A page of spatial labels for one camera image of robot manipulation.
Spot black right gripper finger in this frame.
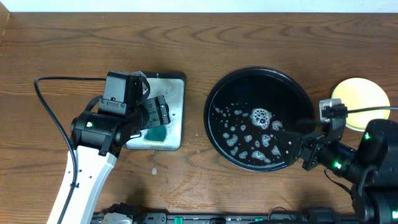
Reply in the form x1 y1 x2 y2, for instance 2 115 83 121
275 131 303 166
296 119 326 126

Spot green scrubbing sponge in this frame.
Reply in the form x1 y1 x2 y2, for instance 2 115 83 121
144 126 167 143

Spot yellow plate with red stain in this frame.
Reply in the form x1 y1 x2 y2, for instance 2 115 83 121
331 78 390 132

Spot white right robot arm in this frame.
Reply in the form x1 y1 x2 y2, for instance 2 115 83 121
274 119 397 223

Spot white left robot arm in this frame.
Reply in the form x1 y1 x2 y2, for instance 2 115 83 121
48 93 183 223

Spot round black tray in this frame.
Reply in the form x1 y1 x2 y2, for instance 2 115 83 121
203 68 315 172

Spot black rectangular soapy water tray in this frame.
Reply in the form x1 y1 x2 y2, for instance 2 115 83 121
124 72 185 151

